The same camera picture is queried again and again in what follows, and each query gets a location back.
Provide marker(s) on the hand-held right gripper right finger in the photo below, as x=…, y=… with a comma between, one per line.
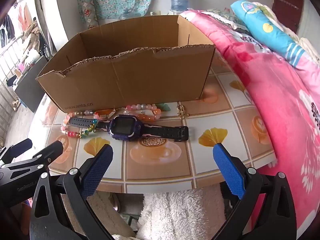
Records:
x=228, y=170

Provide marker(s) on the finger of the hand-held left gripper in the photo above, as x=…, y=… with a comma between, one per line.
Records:
x=21, y=146
x=51, y=150

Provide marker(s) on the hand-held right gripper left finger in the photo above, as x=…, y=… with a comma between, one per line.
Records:
x=97, y=170

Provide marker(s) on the purple black smartwatch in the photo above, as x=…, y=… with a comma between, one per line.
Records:
x=123, y=127

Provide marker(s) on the brown cardboard box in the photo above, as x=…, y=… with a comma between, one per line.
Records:
x=150, y=80

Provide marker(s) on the gold ridged hair clip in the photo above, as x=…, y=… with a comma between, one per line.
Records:
x=106, y=116

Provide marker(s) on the grey cabinet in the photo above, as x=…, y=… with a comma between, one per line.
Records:
x=30, y=87

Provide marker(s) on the white fluffy robe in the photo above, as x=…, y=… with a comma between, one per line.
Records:
x=180, y=212

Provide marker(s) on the pink floral blanket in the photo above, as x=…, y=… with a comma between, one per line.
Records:
x=275, y=100

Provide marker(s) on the white metal railing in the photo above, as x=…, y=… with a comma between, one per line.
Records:
x=5, y=62

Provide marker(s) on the hanging clothes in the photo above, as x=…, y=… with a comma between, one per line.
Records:
x=7, y=27

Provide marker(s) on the patchwork cushion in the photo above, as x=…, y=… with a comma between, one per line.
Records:
x=87, y=12

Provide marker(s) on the blue pillow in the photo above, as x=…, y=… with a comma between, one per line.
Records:
x=265, y=27

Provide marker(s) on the grey floral lace pillow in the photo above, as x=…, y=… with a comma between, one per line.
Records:
x=225, y=17

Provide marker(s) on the white water dispenser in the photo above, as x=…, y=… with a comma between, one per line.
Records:
x=172, y=12

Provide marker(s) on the dark red door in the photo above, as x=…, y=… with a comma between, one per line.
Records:
x=287, y=5

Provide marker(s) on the blue water dispenser bottle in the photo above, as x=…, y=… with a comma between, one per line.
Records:
x=179, y=0

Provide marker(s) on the white wall socket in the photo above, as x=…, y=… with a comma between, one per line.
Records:
x=154, y=13

